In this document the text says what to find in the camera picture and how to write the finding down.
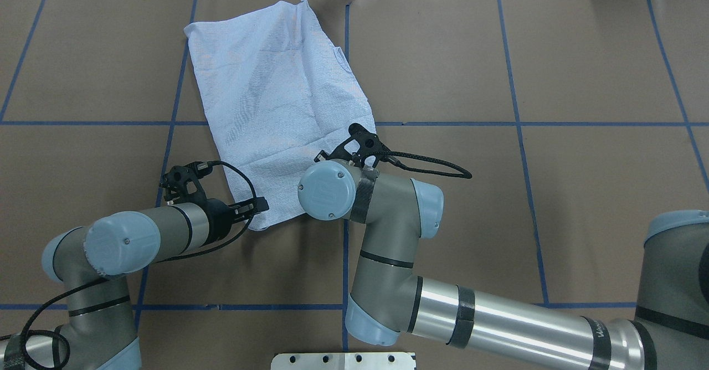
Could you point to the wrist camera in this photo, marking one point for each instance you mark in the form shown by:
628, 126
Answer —
182, 184
363, 145

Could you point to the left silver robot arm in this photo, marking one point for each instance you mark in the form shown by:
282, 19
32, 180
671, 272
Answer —
93, 262

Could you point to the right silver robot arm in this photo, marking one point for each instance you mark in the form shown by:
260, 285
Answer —
454, 285

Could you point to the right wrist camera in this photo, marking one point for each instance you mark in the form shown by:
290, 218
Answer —
363, 145

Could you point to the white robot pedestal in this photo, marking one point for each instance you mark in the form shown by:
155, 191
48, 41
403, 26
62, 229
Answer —
345, 360

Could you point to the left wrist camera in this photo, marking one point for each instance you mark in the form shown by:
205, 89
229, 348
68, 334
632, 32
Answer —
182, 184

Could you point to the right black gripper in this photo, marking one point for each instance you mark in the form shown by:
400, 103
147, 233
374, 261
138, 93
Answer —
319, 157

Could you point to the blue striped dress shirt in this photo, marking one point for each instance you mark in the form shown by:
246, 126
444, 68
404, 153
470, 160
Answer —
275, 92

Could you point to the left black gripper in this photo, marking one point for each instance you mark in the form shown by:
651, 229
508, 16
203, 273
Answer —
220, 221

